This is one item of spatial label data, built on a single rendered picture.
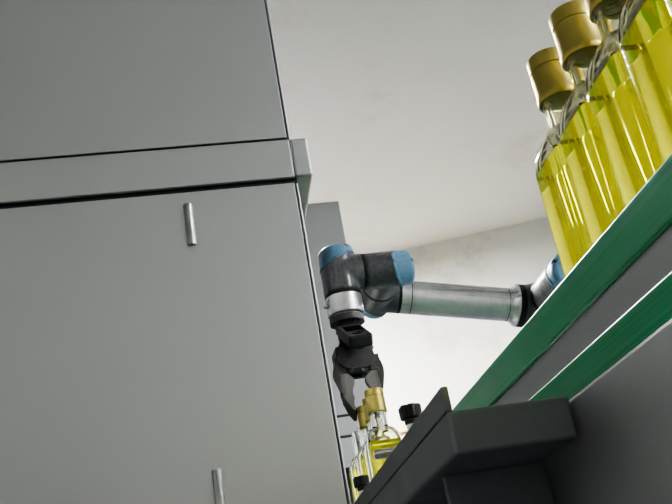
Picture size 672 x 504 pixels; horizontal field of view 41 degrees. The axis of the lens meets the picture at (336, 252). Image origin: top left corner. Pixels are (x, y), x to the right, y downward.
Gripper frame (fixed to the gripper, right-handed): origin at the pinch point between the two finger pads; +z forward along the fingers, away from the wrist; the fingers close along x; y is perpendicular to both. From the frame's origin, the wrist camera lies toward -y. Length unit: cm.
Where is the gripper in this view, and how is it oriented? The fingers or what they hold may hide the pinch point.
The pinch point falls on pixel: (365, 411)
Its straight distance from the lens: 175.2
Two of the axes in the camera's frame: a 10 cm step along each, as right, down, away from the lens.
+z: 1.6, 9.0, -4.0
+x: -9.8, 1.0, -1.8
